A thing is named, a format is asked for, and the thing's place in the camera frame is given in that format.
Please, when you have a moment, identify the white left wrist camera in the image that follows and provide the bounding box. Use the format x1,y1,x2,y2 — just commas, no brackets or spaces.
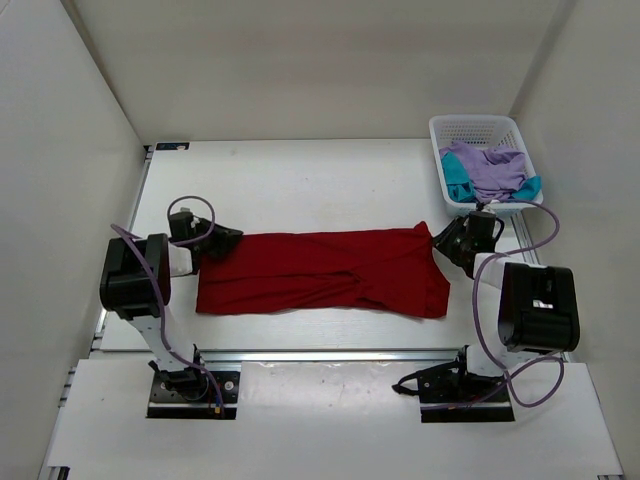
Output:
179,208,211,236

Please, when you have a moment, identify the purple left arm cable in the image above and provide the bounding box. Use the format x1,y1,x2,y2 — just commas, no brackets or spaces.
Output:
110,195,226,406

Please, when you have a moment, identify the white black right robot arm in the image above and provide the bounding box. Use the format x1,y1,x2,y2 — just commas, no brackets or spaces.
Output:
433,211,581,400

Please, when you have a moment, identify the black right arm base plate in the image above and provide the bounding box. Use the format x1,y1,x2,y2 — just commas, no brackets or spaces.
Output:
392,353,515,424

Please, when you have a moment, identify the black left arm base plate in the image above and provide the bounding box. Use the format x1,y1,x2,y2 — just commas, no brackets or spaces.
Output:
146,361,241,420

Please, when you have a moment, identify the aluminium table frame rail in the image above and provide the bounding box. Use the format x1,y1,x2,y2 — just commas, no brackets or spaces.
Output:
89,348,571,364

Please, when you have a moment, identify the teal t shirt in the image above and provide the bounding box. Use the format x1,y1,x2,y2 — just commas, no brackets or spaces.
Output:
441,152,542,203

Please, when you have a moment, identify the lilac t shirt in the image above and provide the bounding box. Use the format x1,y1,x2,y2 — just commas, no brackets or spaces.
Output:
439,141,528,201

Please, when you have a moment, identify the small dark table label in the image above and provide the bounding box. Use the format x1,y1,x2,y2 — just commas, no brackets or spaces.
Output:
155,142,190,151

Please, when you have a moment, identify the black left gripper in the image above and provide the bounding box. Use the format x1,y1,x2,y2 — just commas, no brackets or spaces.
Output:
193,216,243,257

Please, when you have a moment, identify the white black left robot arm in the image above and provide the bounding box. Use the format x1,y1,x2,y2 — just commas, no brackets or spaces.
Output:
99,209,244,408

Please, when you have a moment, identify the red t shirt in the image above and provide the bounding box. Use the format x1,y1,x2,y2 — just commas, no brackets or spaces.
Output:
195,222,450,319

